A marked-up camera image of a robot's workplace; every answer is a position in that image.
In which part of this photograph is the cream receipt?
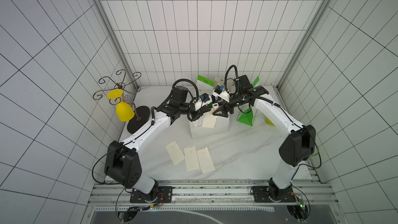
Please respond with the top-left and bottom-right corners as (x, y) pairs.
(202, 113), (217, 128)
(197, 147), (215, 174)
(184, 146), (200, 171)
(165, 140), (185, 165)

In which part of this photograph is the white paper bag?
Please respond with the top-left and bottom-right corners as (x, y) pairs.
(189, 112), (230, 139)

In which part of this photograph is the green white bag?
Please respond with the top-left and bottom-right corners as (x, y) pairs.
(237, 75), (261, 127)
(196, 75), (215, 97)

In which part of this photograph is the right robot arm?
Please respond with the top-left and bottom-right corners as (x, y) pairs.
(213, 75), (316, 199)

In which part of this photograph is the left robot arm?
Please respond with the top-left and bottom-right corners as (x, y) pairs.
(104, 79), (212, 200)

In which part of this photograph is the navy beige bag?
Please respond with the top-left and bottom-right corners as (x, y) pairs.
(214, 76), (224, 88)

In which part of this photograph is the green bowl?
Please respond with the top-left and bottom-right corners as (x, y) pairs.
(265, 117), (274, 126)

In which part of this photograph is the black oval stand base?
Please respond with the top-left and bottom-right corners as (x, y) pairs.
(127, 106), (151, 134)

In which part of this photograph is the yellow cup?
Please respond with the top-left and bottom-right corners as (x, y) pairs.
(116, 102), (135, 122)

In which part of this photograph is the black scroll metal stand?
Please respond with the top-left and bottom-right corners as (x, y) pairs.
(92, 69), (142, 106)

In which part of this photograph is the yellow saucer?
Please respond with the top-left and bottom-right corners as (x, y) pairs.
(107, 89), (123, 100)

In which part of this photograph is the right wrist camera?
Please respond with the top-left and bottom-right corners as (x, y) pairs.
(212, 85), (230, 103)

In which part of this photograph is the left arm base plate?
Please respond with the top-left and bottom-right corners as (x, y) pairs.
(130, 186), (173, 204)

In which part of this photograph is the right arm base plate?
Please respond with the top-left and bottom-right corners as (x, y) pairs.
(250, 186), (296, 203)

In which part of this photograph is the aluminium rail frame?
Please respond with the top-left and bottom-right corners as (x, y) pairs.
(83, 179), (347, 224)

